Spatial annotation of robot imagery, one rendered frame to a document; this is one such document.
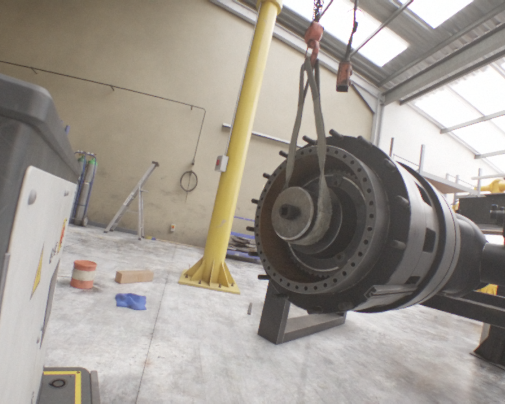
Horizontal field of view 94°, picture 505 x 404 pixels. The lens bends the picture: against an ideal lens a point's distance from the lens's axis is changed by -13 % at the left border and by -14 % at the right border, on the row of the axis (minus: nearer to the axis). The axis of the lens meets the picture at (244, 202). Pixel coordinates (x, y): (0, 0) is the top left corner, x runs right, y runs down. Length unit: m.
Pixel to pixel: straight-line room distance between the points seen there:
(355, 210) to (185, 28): 7.72
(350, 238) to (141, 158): 6.34
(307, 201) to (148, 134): 6.42
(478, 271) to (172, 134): 6.31
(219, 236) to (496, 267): 2.54
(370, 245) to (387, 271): 0.08
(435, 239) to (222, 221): 2.62
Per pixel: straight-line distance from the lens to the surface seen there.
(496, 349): 3.23
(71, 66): 8.06
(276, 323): 2.05
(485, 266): 2.02
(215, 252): 3.24
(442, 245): 0.93
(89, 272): 2.49
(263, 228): 0.87
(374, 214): 0.65
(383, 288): 0.66
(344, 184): 0.81
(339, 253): 0.77
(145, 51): 7.85
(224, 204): 3.22
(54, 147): 0.22
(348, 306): 0.70
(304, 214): 0.67
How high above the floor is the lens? 0.80
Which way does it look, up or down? 4 degrees up
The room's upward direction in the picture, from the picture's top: 12 degrees clockwise
